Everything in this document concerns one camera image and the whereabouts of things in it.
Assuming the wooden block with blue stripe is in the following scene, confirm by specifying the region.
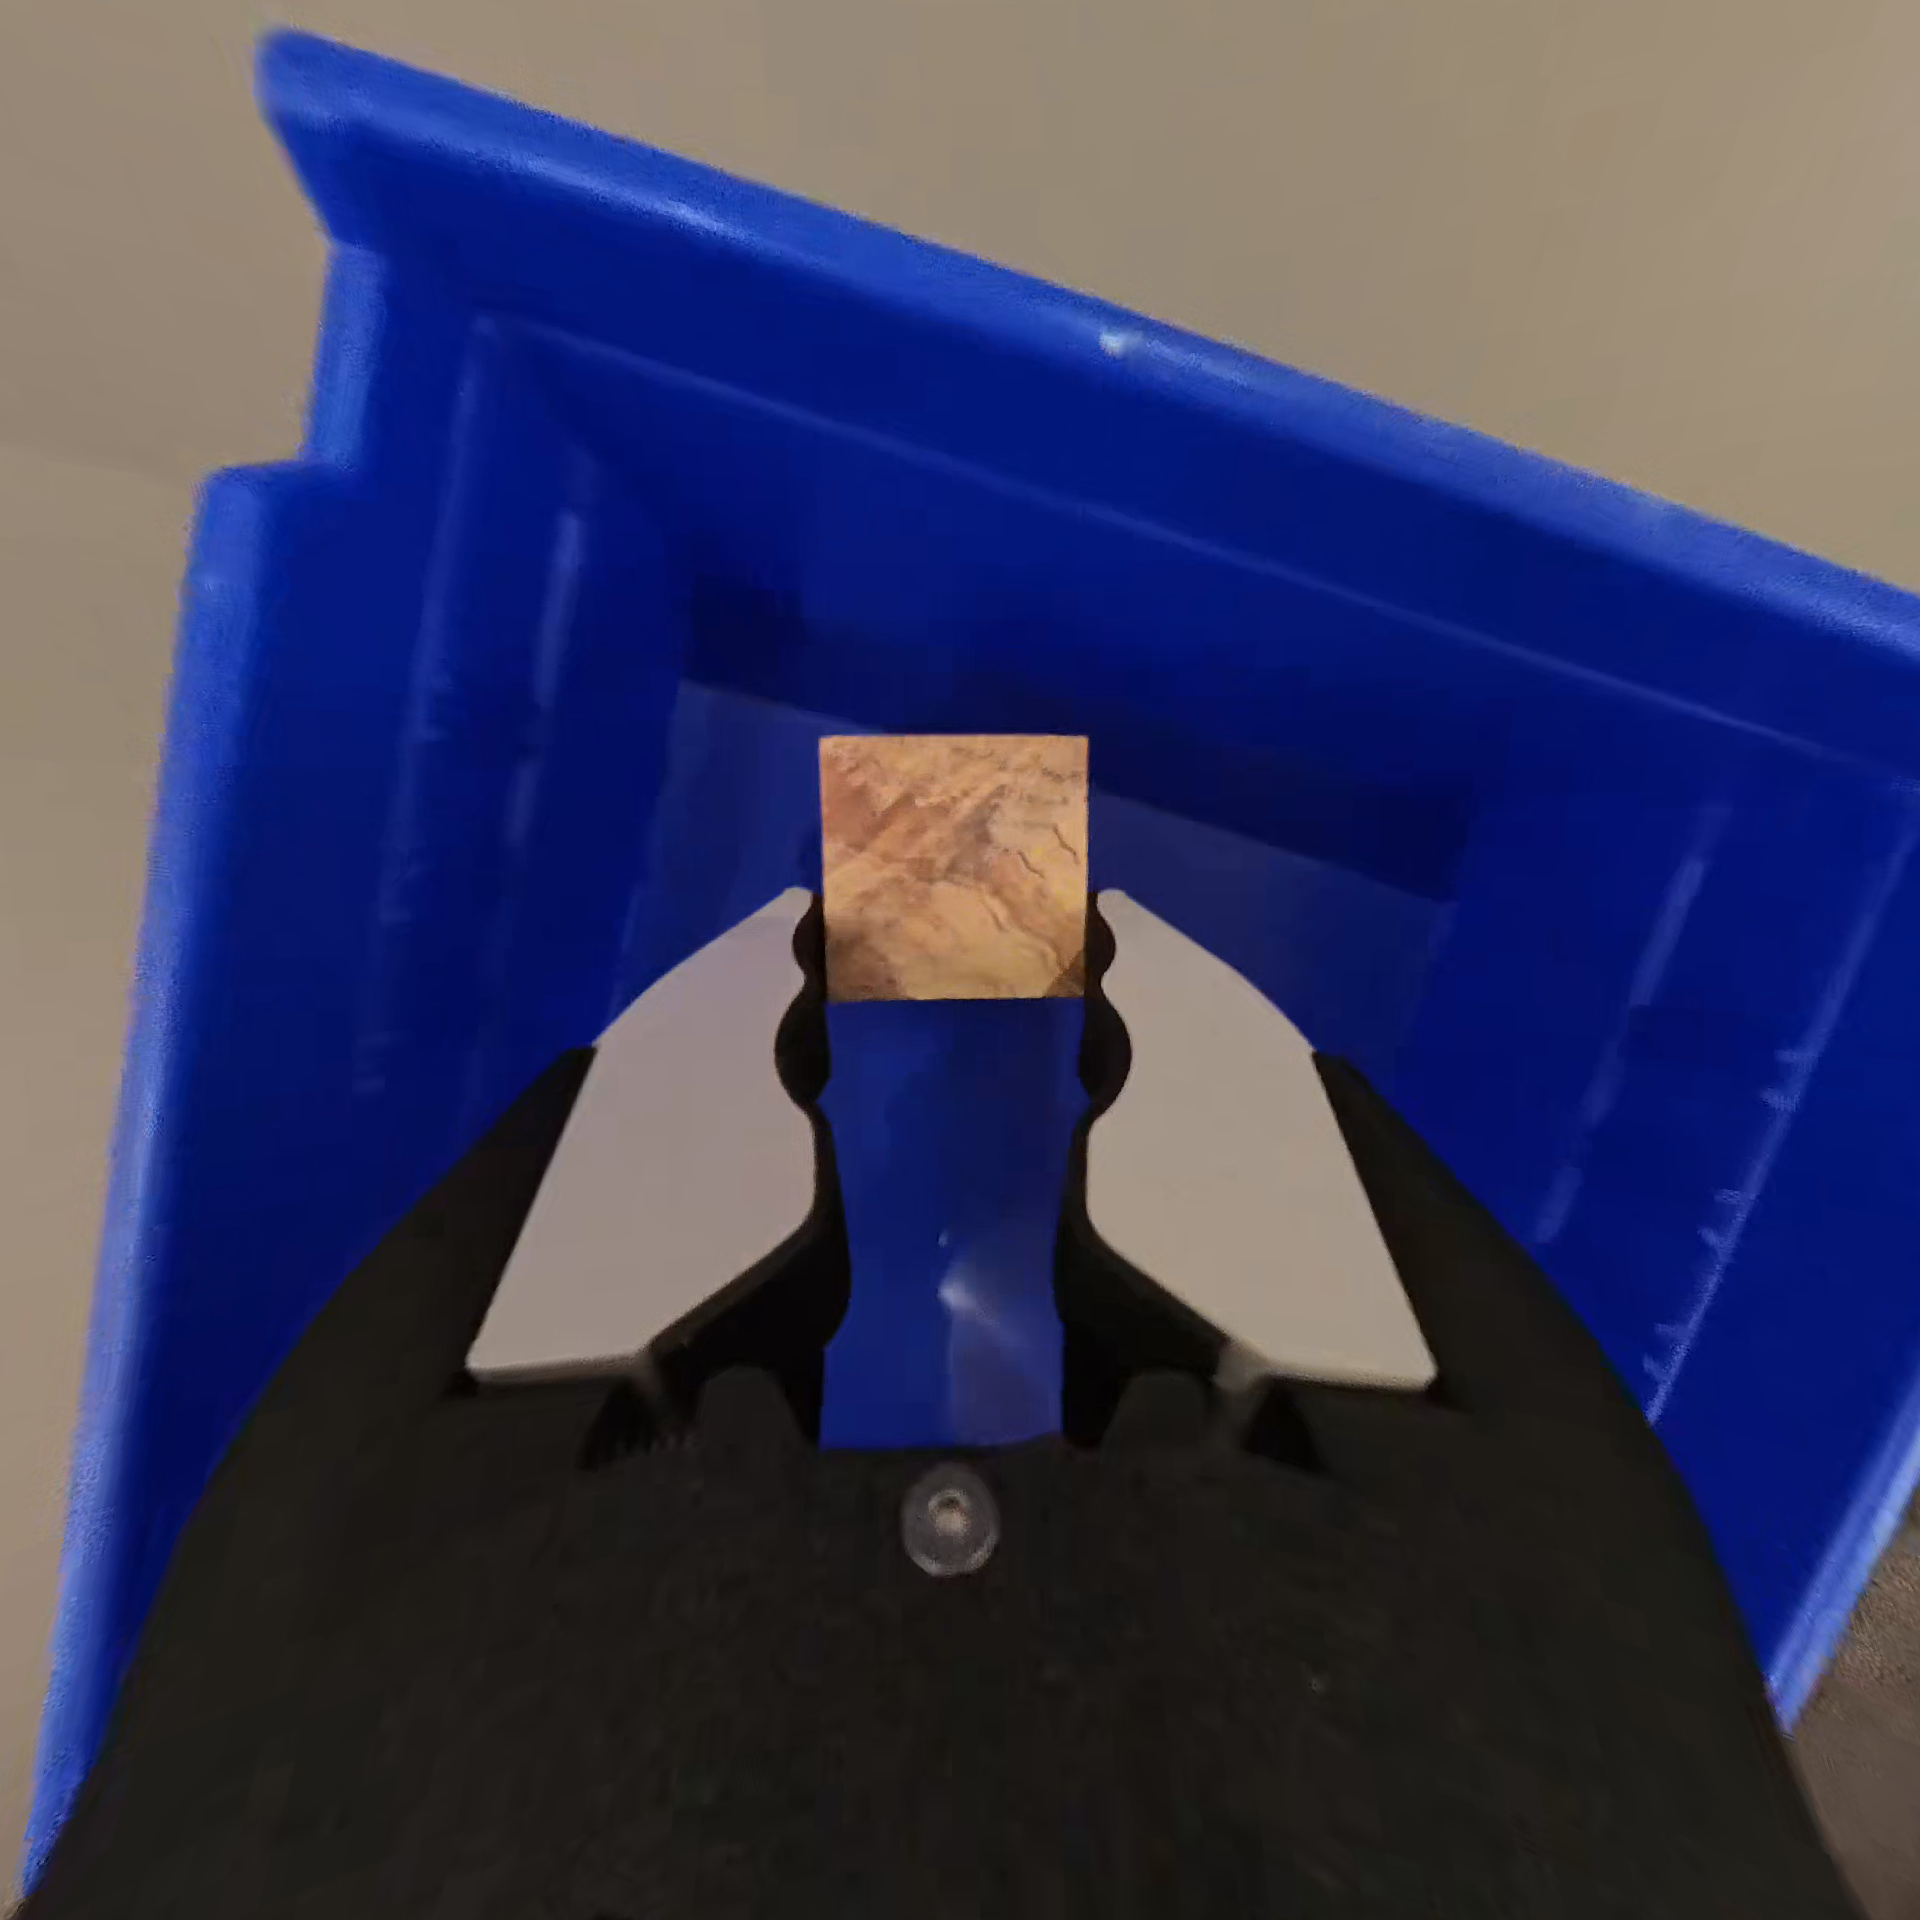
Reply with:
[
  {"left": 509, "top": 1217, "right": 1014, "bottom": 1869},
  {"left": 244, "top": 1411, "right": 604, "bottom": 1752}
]
[{"left": 817, "top": 735, "right": 1092, "bottom": 1001}]

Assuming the grey desk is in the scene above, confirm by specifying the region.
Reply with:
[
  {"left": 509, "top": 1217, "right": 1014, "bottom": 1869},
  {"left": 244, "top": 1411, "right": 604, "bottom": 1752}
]
[{"left": 0, "top": 0, "right": 1920, "bottom": 1800}]

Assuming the blue plastic bin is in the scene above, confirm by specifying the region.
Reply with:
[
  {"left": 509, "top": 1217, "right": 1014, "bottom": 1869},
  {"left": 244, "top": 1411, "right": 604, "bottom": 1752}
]
[{"left": 23, "top": 27, "right": 1920, "bottom": 1899}]

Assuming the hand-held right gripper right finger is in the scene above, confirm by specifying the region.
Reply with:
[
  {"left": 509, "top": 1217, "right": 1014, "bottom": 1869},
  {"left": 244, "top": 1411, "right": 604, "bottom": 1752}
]
[{"left": 1057, "top": 884, "right": 1441, "bottom": 1455}]

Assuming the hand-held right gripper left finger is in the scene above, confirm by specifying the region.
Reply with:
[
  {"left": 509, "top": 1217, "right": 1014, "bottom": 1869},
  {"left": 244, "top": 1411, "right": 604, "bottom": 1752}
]
[{"left": 465, "top": 884, "right": 842, "bottom": 1455}]

